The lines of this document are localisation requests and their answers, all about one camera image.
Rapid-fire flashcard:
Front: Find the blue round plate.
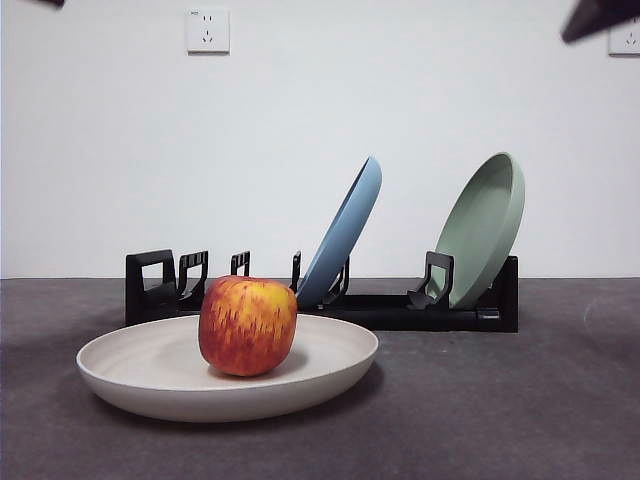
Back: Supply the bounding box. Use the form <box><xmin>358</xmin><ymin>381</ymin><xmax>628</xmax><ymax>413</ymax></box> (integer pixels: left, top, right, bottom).
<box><xmin>294</xmin><ymin>154</ymin><xmax>383</xmax><ymax>307</ymax></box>

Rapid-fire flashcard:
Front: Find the black plate rack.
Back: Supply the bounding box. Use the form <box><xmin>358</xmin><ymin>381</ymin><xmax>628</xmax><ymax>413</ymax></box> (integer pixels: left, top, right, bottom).
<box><xmin>124</xmin><ymin>249</ymin><xmax>520</xmax><ymax>334</ymax></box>

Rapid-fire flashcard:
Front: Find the green round plate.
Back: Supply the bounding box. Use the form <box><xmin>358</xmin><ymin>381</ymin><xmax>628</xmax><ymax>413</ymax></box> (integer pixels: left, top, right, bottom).
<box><xmin>432</xmin><ymin>151</ymin><xmax>527</xmax><ymax>310</ymax></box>

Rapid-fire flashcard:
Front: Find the cream yellow round plate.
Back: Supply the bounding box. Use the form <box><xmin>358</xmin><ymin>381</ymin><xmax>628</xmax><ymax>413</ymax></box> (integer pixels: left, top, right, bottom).
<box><xmin>75</xmin><ymin>313</ymin><xmax>380</xmax><ymax>424</ymax></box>

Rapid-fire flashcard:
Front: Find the white wall socket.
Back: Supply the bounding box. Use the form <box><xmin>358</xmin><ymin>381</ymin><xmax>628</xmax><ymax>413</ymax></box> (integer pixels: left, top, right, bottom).
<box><xmin>608</xmin><ymin>22</ymin><xmax>640</xmax><ymax>57</ymax></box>
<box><xmin>186</xmin><ymin>7</ymin><xmax>231</xmax><ymax>55</ymax></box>

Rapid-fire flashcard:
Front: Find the red yellow apple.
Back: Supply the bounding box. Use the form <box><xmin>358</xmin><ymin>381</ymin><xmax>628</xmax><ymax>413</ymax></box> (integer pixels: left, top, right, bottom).
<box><xmin>198</xmin><ymin>274</ymin><xmax>299</xmax><ymax>378</ymax></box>

